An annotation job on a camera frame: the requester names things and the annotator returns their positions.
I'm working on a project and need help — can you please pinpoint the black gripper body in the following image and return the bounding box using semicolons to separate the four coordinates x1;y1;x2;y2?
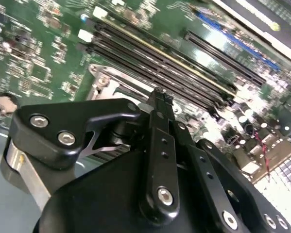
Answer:
33;151;221;233

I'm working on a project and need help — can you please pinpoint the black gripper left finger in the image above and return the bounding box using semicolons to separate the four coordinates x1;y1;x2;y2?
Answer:
0;87;181;221

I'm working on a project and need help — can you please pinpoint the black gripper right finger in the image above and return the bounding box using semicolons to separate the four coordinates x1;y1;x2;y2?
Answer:
163;93;291;233

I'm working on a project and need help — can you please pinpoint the metal socket cover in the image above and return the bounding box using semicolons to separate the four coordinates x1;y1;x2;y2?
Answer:
103;79;158;101

